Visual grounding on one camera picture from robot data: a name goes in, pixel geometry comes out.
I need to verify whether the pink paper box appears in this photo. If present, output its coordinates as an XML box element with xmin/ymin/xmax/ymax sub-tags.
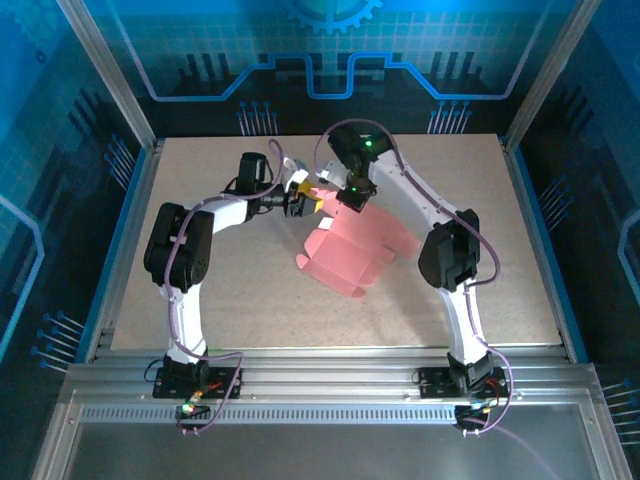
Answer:
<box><xmin>295</xmin><ymin>187</ymin><xmax>422</xmax><ymax>300</ymax></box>

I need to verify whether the blue table edge strip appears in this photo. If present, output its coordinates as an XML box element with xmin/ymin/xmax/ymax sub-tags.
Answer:
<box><xmin>73</xmin><ymin>146</ymin><xmax>152</xmax><ymax>363</ymax></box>
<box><xmin>511</xmin><ymin>146</ymin><xmax>591</xmax><ymax>363</ymax></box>

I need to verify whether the aluminium mounting beam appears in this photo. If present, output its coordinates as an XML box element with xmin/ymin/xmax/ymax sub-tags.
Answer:
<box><xmin>58</xmin><ymin>344</ymin><xmax>609</xmax><ymax>406</ymax></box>

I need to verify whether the slotted aluminium strip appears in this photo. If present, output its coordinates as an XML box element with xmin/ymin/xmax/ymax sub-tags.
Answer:
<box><xmin>79</xmin><ymin>405</ymin><xmax>459</xmax><ymax>425</ymax></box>

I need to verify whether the small black connector board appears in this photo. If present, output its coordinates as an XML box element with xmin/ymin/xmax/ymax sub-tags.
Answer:
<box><xmin>453</xmin><ymin>404</ymin><xmax>496</xmax><ymax>427</ymax></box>
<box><xmin>174</xmin><ymin>402</ymin><xmax>212</xmax><ymax>420</ymax></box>

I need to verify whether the grey metal sheet panel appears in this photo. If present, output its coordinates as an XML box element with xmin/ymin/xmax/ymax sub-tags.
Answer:
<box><xmin>64</xmin><ymin>424</ymin><xmax>601</xmax><ymax>480</ymax></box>

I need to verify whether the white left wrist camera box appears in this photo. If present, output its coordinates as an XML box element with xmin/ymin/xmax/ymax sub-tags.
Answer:
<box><xmin>282</xmin><ymin>156</ymin><xmax>310</xmax><ymax>185</ymax></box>

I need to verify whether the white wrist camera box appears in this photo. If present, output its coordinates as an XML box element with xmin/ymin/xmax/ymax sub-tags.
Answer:
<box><xmin>317</xmin><ymin>159</ymin><xmax>347</xmax><ymax>185</ymax></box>
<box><xmin>282</xmin><ymin>156</ymin><xmax>310</xmax><ymax>185</ymax></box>

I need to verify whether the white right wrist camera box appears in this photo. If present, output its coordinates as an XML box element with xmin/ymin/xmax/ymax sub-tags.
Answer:
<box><xmin>317</xmin><ymin>159</ymin><xmax>347</xmax><ymax>185</ymax></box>

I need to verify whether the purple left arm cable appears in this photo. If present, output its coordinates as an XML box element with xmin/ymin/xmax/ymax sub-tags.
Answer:
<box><xmin>167</xmin><ymin>138</ymin><xmax>287</xmax><ymax>437</ymax></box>

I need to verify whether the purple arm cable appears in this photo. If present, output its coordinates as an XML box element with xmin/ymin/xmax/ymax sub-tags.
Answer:
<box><xmin>313</xmin><ymin>118</ymin><xmax>514</xmax><ymax>437</ymax></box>
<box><xmin>167</xmin><ymin>138</ymin><xmax>287</xmax><ymax>437</ymax></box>

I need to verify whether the aluminium side rail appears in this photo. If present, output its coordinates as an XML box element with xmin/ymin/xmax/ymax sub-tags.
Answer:
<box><xmin>83</xmin><ymin>138</ymin><xmax>166</xmax><ymax>364</ymax></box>
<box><xmin>499</xmin><ymin>137</ymin><xmax>577</xmax><ymax>362</ymax></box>

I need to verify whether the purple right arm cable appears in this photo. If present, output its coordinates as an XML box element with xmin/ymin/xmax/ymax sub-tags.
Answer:
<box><xmin>313</xmin><ymin>118</ymin><xmax>514</xmax><ymax>437</ymax></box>

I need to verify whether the aluminium frame post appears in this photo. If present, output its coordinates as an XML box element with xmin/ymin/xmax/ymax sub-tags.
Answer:
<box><xmin>503</xmin><ymin>0</ymin><xmax>600</xmax><ymax>151</ymax></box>
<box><xmin>55</xmin><ymin>0</ymin><xmax>160</xmax><ymax>151</ymax></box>

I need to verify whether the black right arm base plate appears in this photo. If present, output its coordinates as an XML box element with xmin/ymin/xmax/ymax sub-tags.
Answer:
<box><xmin>418</xmin><ymin>367</ymin><xmax>507</xmax><ymax>400</ymax></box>

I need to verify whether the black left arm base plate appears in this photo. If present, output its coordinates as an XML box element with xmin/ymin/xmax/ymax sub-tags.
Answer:
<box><xmin>152</xmin><ymin>367</ymin><xmax>242</xmax><ymax>400</ymax></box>

